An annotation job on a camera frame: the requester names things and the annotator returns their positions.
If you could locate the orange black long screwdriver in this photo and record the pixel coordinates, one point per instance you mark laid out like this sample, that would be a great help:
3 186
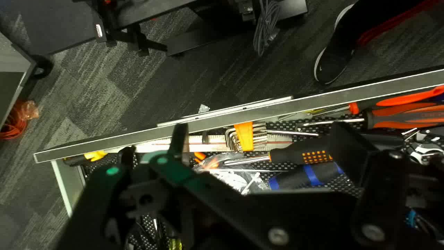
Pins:
407 119

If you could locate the white plastic packet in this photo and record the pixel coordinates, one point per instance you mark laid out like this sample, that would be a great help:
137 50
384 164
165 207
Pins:
240 181

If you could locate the grey metal side cabinet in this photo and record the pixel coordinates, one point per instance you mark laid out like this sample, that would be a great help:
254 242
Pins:
11 78

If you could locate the black shoe white sole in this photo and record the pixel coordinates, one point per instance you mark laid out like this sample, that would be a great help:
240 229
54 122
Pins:
333 60

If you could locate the black office chair base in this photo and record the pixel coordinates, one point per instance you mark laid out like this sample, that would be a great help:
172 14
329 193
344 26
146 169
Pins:
132 35

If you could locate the silver metal wrench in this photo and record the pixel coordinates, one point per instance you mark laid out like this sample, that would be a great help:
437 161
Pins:
423 150

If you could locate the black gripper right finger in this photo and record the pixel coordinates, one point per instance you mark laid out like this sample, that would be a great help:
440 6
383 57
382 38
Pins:
379 194

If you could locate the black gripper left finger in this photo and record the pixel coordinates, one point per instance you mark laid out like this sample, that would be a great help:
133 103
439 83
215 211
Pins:
179 143

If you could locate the hex key set yellow holder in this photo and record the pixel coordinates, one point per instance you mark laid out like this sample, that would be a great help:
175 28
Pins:
244 136

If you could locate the person leg dark trousers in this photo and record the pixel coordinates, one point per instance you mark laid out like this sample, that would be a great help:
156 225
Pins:
369 18

